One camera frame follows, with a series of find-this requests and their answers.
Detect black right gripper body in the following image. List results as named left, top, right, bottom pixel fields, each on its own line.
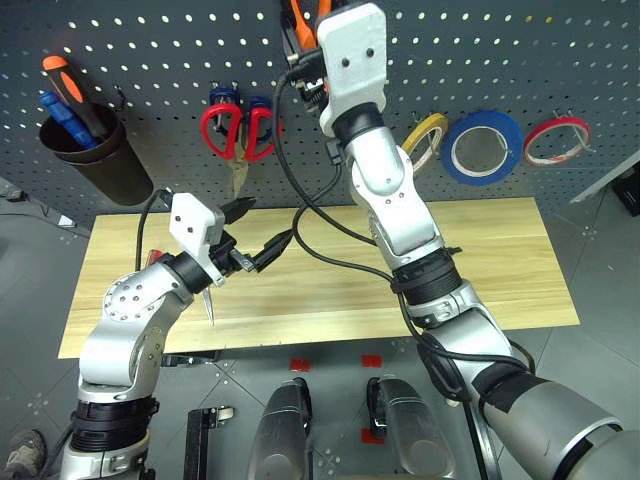
left=281, top=13, right=331, bottom=115

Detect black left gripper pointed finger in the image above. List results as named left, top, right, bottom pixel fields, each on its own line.
left=250, top=229, right=295, bottom=274
left=221, top=196, right=258, bottom=226

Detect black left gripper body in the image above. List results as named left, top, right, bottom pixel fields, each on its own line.
left=206, top=229, right=257, bottom=278

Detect orange handled pliers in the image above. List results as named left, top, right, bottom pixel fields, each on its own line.
left=288, top=0, right=334, bottom=52

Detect yellow tape roll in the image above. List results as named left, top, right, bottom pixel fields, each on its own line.
left=399, top=111, right=450, bottom=175

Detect dark grey pegboard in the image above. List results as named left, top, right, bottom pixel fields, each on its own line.
left=0, top=0, right=640, bottom=229

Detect blue tape roll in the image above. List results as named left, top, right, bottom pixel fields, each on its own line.
left=440, top=110, right=525, bottom=188

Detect red tape roll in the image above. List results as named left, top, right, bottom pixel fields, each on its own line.
left=522, top=115, right=592, bottom=168

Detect metal pegboard hook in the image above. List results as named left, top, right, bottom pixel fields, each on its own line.
left=552, top=109, right=598, bottom=154

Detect black tool cup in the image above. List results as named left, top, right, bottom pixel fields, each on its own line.
left=38, top=101, right=155, bottom=207

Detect silver rounded robot foot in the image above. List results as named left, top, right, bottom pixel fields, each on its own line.
left=247, top=376, right=315, bottom=480
left=366, top=375, right=457, bottom=480

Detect black metal stand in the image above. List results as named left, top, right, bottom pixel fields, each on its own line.
left=182, top=405, right=237, bottom=480

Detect orange and black screwdriver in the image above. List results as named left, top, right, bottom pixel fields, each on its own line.
left=41, top=54, right=110, bottom=142

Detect grey shoe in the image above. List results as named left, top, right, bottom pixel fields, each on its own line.
left=0, top=428, right=48, bottom=480

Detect black box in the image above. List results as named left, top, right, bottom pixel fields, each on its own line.
left=611, top=166, right=640, bottom=218

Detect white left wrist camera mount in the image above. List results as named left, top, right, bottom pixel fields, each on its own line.
left=168, top=191, right=227, bottom=288

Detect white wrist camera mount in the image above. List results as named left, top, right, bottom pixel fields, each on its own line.
left=316, top=1, right=389, bottom=137
left=168, top=191, right=227, bottom=288

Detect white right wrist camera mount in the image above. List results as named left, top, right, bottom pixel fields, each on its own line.
left=316, top=1, right=389, bottom=137

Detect red handled metal tool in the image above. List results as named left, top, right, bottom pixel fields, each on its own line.
left=145, top=248, right=217, bottom=328

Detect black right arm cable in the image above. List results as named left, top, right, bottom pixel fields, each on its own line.
left=272, top=48, right=537, bottom=480

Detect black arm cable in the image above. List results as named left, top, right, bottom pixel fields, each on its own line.
left=272, top=48, right=537, bottom=480
left=135, top=188, right=172, bottom=275

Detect red handled scissors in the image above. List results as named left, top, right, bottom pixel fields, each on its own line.
left=199, top=103, right=284, bottom=199

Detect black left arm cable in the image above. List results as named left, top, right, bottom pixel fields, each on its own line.
left=135, top=188, right=172, bottom=275

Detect black table bracket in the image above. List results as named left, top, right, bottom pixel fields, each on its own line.
left=159, top=350, right=222, bottom=369

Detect blue handled screwdriver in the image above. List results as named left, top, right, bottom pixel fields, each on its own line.
left=39, top=90, right=99, bottom=150

